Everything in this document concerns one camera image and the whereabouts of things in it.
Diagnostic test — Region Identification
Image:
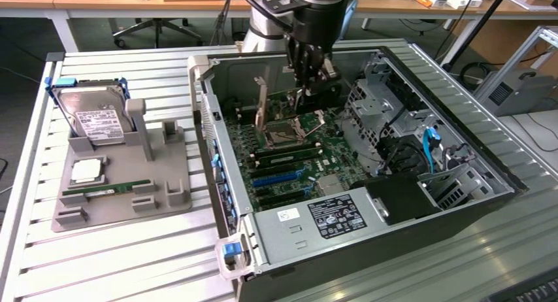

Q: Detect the grey power supply unit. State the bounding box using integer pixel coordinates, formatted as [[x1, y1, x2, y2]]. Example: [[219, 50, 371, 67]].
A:
[[249, 187, 393, 267]]

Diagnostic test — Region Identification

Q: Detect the white small box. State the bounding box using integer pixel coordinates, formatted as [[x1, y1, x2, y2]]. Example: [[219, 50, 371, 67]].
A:
[[448, 0, 483, 10]]

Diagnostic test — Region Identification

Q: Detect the blue disk caddy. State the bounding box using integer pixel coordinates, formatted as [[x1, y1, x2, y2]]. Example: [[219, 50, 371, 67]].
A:
[[42, 76, 132, 133]]

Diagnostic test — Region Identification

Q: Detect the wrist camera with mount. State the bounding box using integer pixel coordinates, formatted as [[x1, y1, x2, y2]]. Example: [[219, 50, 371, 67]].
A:
[[260, 0, 303, 14]]

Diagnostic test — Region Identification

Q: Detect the silver CPU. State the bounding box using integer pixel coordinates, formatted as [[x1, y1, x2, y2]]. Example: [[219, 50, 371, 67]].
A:
[[70, 158, 105, 184]]

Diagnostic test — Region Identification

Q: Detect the black office chair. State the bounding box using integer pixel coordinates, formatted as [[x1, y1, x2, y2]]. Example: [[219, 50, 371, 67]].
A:
[[110, 17, 205, 50]]

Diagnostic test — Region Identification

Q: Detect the wooden desk with white legs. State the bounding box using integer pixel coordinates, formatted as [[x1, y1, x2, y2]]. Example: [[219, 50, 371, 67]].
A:
[[0, 0, 253, 53]]

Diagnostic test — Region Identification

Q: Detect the silver hard disk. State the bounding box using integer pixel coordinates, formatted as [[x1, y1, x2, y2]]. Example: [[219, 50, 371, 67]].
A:
[[56, 86, 134, 146]]

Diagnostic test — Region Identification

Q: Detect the black open PC case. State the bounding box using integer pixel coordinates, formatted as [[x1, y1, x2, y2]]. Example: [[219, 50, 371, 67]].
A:
[[186, 45, 531, 302]]

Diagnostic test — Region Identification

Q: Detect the black tripod pole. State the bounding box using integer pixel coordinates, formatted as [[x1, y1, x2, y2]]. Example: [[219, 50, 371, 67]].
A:
[[439, 0, 515, 74]]

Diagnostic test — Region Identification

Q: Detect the blue case latch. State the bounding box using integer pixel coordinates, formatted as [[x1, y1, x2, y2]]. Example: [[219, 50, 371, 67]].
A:
[[220, 243, 240, 260]]

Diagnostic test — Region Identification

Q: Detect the coiled black floor cable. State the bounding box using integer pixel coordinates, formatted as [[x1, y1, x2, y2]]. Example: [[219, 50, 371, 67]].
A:
[[459, 61, 494, 86]]

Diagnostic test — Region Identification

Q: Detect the grey tower computer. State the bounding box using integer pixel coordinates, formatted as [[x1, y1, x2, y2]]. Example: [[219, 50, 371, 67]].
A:
[[472, 66, 558, 117]]

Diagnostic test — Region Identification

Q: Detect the silver drive cage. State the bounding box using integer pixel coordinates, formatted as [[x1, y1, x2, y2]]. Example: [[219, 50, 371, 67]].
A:
[[341, 58, 440, 177]]

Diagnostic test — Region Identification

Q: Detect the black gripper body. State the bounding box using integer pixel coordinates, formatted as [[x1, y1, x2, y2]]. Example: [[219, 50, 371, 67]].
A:
[[289, 0, 348, 50]]

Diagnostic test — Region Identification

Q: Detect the wooden desk with clutter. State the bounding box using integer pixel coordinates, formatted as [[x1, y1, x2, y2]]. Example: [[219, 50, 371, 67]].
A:
[[351, 0, 558, 63]]

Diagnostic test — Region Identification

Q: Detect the black camera cable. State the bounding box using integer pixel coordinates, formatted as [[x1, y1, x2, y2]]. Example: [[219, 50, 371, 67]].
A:
[[233, 0, 293, 33]]

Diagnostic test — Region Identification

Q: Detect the grey parts rack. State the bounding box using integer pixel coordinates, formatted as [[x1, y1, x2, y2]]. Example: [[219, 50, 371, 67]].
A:
[[50, 97, 195, 233]]

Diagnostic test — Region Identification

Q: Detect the green motherboard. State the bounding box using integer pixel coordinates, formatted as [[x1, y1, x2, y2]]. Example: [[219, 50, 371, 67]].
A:
[[224, 101, 371, 211]]

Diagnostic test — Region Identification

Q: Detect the black expansion slot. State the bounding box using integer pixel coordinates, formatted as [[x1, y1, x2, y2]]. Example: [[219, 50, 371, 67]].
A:
[[256, 189, 305, 208]]

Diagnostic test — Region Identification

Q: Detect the graphics card with metal bracket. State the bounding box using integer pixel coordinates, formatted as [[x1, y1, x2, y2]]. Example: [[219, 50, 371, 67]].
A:
[[252, 75, 344, 133]]

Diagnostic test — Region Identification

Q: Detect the black RAM slot bank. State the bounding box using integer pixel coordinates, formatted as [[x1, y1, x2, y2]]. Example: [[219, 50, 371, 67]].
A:
[[235, 105, 263, 125], [252, 143, 321, 167]]

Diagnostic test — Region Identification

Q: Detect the green RAM stick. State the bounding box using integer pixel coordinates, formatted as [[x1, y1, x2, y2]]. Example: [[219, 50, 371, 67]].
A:
[[61, 179, 153, 197]]

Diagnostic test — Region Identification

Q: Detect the aluminium profile frame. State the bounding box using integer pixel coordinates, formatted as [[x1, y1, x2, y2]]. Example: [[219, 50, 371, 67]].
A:
[[472, 24, 558, 97]]

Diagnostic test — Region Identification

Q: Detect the blue expansion slot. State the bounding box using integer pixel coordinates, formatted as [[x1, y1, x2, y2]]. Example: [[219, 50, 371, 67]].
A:
[[249, 171, 300, 188]]

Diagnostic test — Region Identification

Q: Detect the silver disk bay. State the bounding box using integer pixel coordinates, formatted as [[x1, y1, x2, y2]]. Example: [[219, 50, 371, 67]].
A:
[[416, 164, 511, 211]]

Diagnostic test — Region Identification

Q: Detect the CPU socket with metal frame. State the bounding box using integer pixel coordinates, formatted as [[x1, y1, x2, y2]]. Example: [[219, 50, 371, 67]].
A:
[[293, 110, 328, 136]]

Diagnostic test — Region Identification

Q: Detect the blue flat wire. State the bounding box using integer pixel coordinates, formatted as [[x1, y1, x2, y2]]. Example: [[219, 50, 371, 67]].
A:
[[420, 127, 440, 175]]

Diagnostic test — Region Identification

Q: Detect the silver chipset heat sink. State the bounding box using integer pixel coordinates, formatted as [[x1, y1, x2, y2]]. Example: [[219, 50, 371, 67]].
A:
[[317, 176, 345, 197]]

